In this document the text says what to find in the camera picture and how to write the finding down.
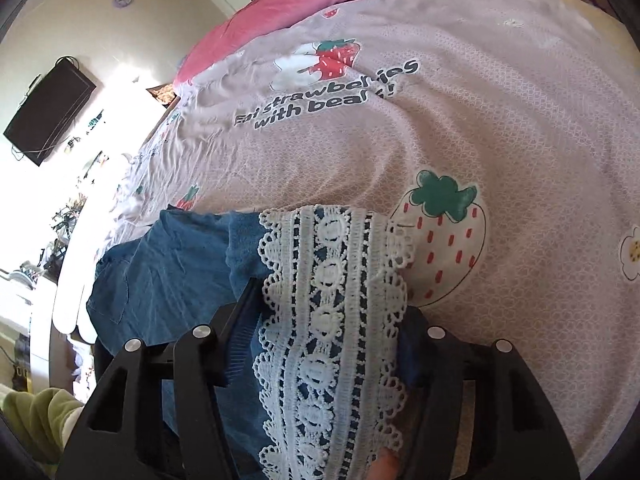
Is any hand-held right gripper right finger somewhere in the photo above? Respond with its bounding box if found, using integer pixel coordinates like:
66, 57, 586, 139
399, 305, 581, 480

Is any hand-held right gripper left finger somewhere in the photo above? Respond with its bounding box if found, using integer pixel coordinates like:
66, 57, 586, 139
62, 277, 271, 480

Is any blue denim pants lace trim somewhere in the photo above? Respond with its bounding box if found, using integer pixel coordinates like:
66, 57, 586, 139
86, 204, 426, 480

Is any person's foot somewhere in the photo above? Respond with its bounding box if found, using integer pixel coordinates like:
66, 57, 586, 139
369, 446, 402, 480

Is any cluttered white desk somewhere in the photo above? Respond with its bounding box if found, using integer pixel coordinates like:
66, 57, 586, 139
0, 105, 151, 361

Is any green cloth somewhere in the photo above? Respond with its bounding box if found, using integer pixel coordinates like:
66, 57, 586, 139
0, 387, 87, 467

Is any strawberry print pink bedspread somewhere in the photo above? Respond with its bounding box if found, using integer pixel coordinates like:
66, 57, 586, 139
107, 0, 640, 480

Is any floral orange cloth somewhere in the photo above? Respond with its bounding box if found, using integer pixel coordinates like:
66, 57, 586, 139
146, 82, 179, 107

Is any pink quilt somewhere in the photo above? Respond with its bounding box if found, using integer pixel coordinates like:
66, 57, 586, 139
172, 0, 591, 86

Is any yellow bed mat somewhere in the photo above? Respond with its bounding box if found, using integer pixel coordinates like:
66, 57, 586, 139
575, 0, 640, 46

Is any black wall television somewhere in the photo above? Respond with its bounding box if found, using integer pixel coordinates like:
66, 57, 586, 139
2, 56, 97, 167

